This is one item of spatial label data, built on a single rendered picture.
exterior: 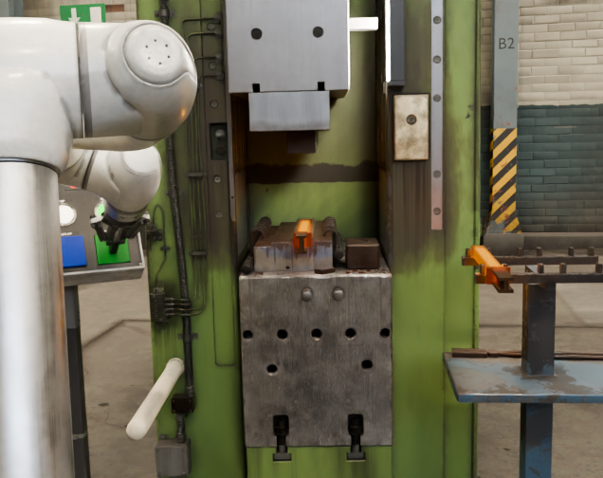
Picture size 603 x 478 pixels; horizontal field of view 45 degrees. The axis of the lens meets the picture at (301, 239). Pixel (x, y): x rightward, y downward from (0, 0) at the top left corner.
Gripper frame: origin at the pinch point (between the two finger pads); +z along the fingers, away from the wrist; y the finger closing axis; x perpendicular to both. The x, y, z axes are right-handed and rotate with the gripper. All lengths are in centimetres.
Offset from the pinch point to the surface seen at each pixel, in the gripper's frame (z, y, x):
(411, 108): -17, 78, 24
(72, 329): 23.7, -9.2, -12.7
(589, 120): 329, 532, 222
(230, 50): -17, 32, 41
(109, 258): 3.5, -1.0, -2.5
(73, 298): 19.5, -8.5, -6.0
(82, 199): 3.9, -5.3, 13.1
